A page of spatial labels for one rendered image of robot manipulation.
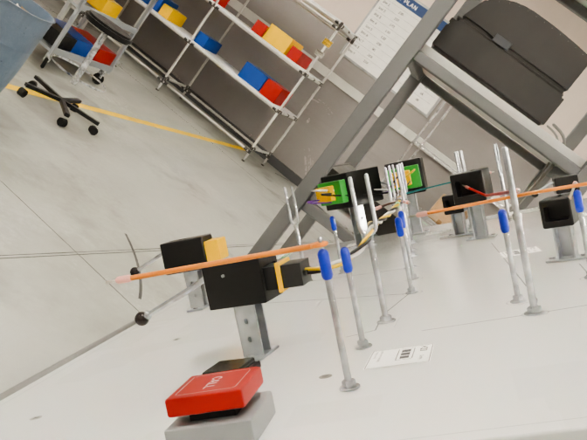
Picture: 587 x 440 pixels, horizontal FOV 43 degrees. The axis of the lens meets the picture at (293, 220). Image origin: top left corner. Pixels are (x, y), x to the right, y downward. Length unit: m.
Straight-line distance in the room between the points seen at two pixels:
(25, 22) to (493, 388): 3.79
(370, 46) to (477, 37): 6.84
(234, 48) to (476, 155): 3.10
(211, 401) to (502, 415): 0.17
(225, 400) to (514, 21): 1.37
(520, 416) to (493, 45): 1.34
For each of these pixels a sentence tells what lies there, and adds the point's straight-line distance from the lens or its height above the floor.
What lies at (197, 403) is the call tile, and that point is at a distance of 0.47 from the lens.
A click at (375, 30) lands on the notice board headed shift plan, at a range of 8.56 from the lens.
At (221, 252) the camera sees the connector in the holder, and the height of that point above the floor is 1.02.
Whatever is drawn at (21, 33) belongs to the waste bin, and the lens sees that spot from 4.16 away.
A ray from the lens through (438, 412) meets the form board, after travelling 0.46.
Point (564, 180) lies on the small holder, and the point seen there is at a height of 1.38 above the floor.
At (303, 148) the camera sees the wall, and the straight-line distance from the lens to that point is 8.57.
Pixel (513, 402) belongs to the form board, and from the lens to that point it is 0.46.
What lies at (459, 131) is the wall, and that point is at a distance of 8.21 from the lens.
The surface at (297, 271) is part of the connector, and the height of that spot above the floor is 1.15.
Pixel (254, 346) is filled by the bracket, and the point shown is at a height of 1.07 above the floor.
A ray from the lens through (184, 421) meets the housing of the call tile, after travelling 0.48.
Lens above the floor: 1.30
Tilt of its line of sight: 11 degrees down
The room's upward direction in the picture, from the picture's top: 37 degrees clockwise
